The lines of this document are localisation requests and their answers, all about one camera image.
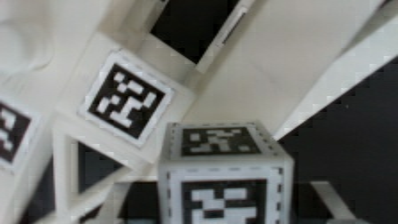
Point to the small tagged white cube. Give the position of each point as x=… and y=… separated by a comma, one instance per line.
x=224, y=175

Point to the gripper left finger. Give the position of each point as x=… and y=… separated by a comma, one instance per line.
x=130, y=205

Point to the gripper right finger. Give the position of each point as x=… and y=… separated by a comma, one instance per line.
x=318, y=205

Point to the white chair back part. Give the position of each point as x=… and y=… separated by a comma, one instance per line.
x=64, y=34

